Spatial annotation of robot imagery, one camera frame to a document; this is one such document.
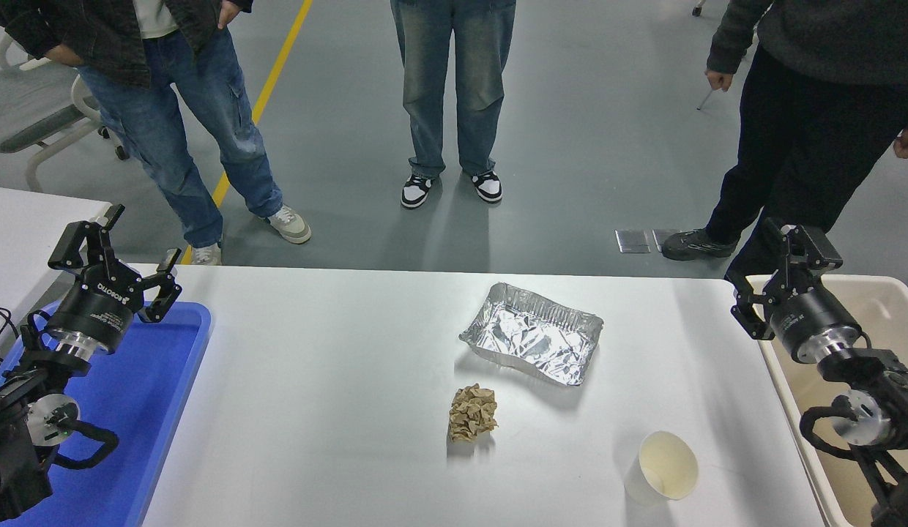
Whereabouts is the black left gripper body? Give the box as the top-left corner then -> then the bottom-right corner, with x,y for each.
47,263 -> 144,354

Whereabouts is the thin black cable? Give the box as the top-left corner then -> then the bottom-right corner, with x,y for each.
0,303 -> 20,374

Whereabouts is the blue plastic tray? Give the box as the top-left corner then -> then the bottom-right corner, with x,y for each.
0,300 -> 212,527

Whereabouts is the white paper cup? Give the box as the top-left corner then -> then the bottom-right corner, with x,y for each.
624,430 -> 700,506

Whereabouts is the foil tray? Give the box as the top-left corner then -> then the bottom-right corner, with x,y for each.
459,283 -> 604,386

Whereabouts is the person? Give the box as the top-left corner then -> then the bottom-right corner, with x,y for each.
390,0 -> 517,210
660,0 -> 908,283
0,0 -> 313,266

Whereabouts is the grey office chair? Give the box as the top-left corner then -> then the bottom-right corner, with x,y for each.
0,33 -> 130,193

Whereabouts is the large pale bin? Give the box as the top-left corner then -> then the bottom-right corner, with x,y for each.
745,274 -> 908,527

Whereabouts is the tan paper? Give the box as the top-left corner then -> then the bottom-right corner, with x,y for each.
448,384 -> 499,443

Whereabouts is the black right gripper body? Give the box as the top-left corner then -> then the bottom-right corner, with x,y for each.
767,285 -> 860,359

